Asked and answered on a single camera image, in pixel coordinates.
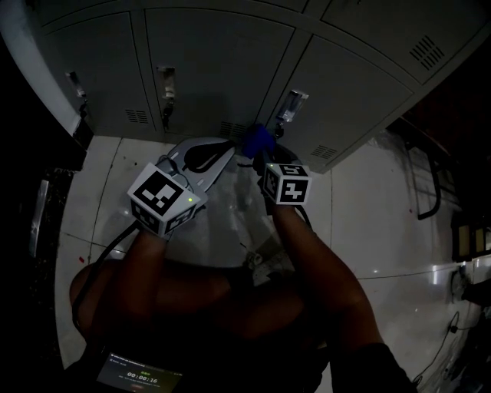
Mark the person's light shoe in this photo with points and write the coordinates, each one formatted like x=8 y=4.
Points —
x=266 y=266

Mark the black phone with lit screen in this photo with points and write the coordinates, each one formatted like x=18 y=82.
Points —
x=134 y=374

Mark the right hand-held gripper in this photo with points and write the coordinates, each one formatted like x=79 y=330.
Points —
x=291 y=186

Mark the person's right forearm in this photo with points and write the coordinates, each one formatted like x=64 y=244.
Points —
x=318 y=268

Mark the key in door lock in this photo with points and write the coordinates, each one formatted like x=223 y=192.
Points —
x=279 y=131
x=166 y=114
x=83 y=109

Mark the blue cloth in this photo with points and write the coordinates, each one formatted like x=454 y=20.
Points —
x=257 y=141

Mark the person's left forearm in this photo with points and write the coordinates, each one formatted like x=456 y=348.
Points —
x=130 y=276

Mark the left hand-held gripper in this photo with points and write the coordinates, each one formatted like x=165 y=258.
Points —
x=163 y=195

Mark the dark box with yellow windows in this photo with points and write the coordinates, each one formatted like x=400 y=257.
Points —
x=472 y=238

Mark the black metal tube frame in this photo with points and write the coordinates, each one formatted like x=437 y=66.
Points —
x=435 y=184

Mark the grey metal cabinet door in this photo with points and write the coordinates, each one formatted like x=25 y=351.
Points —
x=103 y=73
x=345 y=100
x=218 y=69
x=383 y=27

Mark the grey metal cabinet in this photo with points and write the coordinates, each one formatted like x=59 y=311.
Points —
x=23 y=57

